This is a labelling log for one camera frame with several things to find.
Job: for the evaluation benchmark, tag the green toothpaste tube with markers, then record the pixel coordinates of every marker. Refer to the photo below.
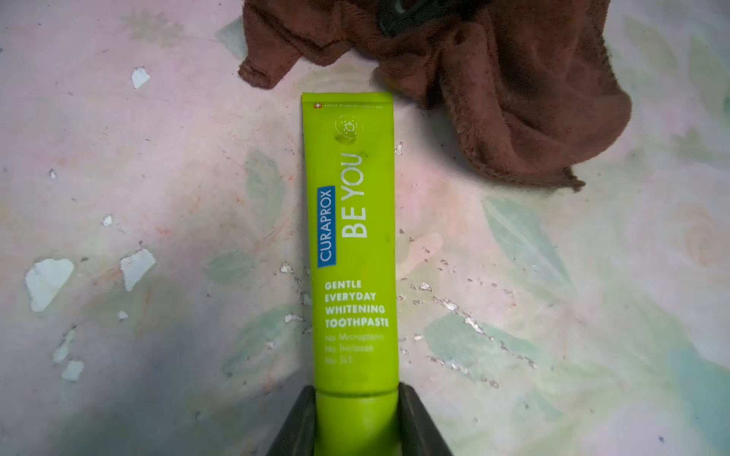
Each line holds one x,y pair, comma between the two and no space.
349,148

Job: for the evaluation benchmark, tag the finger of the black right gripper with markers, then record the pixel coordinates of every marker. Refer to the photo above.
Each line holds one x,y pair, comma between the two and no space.
396,17

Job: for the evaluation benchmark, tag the brown wiping cloth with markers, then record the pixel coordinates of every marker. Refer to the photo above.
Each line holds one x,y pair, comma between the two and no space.
528,84

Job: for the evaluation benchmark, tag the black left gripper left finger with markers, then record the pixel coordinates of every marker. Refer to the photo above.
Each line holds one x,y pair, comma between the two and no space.
297,435

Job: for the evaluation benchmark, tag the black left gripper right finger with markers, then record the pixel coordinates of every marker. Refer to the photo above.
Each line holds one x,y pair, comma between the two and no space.
418,434

